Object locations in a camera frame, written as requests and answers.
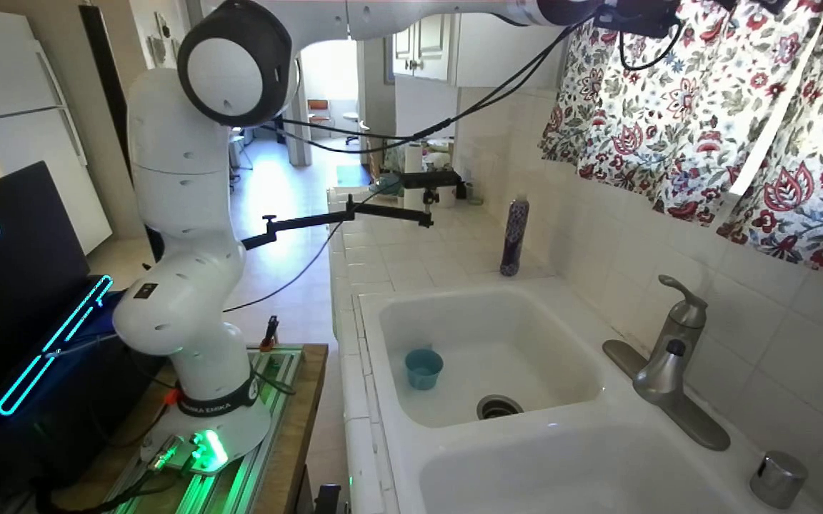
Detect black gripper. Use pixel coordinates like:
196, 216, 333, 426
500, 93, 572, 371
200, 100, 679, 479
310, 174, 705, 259
592, 0, 682, 39

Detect purple floral bottle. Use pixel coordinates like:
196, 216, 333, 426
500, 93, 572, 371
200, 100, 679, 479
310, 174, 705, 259
498, 194, 532, 280

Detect brushed metal faucet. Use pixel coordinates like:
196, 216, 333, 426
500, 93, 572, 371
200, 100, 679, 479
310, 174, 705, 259
600, 274, 733, 453

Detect blue plastic cup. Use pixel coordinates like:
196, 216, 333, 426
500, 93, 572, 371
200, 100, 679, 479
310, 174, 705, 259
403, 344, 446, 394

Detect metal sink drain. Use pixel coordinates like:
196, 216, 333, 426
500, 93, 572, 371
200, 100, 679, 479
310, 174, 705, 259
475, 390, 525, 423

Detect white double sink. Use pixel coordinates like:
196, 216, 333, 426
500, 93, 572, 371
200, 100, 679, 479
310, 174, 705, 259
350, 283, 823, 514

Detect black red clamp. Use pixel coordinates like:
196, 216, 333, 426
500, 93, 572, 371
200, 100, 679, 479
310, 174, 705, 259
256, 310, 282, 354

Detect chrome sink cap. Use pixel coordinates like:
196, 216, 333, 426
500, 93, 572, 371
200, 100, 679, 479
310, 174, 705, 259
749, 449, 810, 511

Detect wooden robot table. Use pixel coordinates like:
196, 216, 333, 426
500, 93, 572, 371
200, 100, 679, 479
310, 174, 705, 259
48, 339, 330, 514

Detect white refrigerator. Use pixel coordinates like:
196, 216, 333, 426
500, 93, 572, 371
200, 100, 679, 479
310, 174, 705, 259
0, 2, 113, 257

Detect black laptop with blue light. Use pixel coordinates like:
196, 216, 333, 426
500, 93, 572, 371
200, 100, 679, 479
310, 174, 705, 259
0, 159, 143, 450

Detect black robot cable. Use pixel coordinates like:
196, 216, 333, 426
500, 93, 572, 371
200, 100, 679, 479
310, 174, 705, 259
273, 6, 686, 159

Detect white wall cabinet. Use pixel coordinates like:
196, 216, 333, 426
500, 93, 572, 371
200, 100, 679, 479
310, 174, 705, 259
389, 10, 460, 86

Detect short black camera mount arm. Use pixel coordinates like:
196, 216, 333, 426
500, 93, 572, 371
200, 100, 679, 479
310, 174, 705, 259
375, 164, 472, 209

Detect long black camera mount arm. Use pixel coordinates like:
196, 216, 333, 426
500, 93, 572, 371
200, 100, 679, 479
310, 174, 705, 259
240, 190, 436, 254

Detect white wall picture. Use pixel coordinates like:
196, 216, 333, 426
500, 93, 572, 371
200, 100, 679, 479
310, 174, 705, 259
129, 0, 190, 72

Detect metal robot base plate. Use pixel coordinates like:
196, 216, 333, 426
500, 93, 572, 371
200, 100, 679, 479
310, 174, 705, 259
109, 344, 305, 514

